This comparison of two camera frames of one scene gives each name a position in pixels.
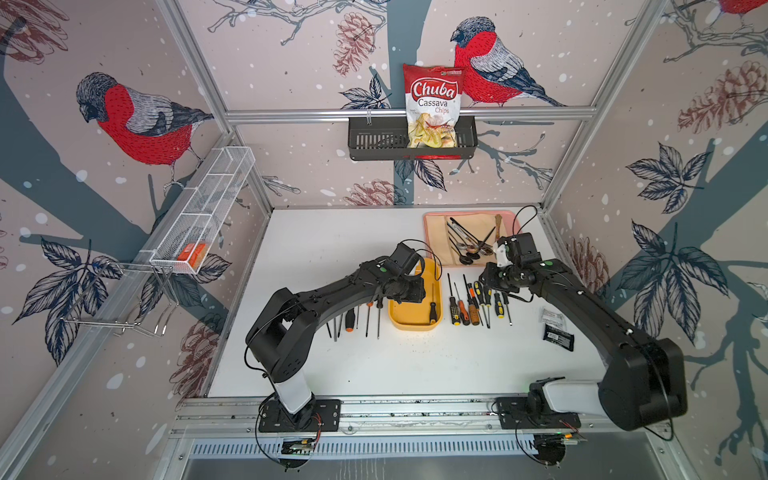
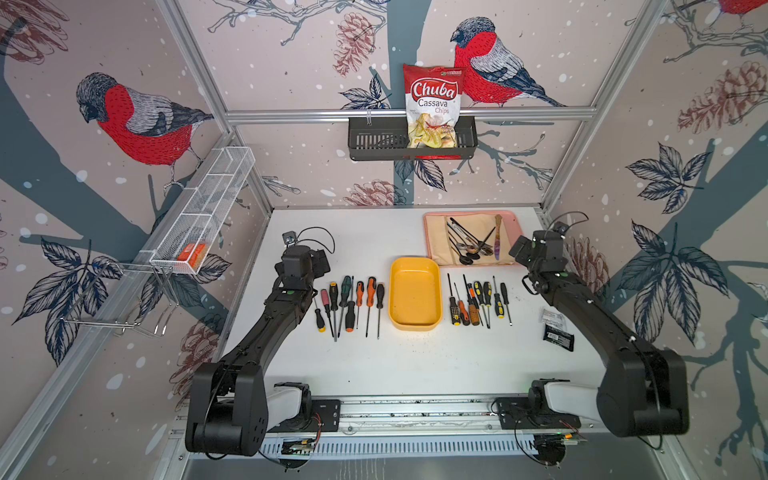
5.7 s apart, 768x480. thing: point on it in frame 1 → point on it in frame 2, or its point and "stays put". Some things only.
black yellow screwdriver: x=453 y=306 stays put
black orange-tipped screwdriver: x=350 y=320 stays put
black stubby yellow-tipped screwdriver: x=433 y=305 → x=320 y=322
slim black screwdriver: x=506 y=301 stays put
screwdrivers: x=474 y=312 stays put
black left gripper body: x=410 y=290 → x=317 y=265
